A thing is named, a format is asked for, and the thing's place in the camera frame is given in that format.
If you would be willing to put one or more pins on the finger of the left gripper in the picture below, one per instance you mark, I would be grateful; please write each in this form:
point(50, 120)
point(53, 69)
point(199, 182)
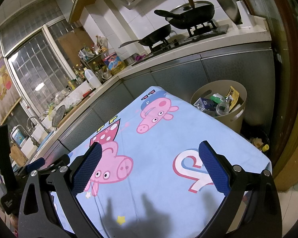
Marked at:
point(37, 164)

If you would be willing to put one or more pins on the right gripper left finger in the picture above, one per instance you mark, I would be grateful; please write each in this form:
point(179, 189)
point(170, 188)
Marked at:
point(37, 214)

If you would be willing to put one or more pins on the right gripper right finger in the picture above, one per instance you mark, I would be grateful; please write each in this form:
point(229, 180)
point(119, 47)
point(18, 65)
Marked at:
point(262, 217)

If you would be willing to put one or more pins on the clear plastic bottle green label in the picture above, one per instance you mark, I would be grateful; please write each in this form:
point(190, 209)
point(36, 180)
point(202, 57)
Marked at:
point(223, 108)

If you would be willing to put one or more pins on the yellow cardboard box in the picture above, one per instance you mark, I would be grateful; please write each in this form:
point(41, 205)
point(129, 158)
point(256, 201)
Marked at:
point(232, 96)

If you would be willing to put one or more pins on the green snack wrapper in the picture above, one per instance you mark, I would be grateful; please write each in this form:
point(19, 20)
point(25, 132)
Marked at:
point(217, 98)

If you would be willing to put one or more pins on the beige trash bin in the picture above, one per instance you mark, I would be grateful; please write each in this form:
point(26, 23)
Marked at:
point(235, 116)

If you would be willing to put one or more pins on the kitchen window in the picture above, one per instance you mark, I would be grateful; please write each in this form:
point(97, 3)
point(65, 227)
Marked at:
point(37, 62)

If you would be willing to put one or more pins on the grey kitchen cabinet counter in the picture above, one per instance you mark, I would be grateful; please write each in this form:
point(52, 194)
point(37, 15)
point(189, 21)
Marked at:
point(242, 55)

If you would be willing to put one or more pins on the sink faucet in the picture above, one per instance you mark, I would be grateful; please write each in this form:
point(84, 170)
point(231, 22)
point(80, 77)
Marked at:
point(33, 121)

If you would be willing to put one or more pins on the light blue cartoon tablecloth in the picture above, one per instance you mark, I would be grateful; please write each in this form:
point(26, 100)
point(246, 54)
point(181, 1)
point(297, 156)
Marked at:
point(150, 181)

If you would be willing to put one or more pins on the white plastic jug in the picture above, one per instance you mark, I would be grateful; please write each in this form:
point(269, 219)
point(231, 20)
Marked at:
point(92, 78)

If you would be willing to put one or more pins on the cooking oil bottle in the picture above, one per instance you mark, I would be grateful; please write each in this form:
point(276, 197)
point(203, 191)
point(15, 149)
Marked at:
point(113, 61)

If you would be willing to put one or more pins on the black frying pan near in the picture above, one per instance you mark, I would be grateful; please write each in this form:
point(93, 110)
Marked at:
point(156, 36)

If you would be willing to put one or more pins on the gas stove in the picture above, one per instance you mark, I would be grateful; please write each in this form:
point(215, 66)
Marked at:
point(181, 40)

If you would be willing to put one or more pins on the black wok far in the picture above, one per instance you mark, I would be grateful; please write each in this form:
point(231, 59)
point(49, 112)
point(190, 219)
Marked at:
point(188, 15)

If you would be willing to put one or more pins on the wooden door frame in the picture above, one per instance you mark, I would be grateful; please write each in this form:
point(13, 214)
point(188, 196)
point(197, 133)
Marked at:
point(282, 20)

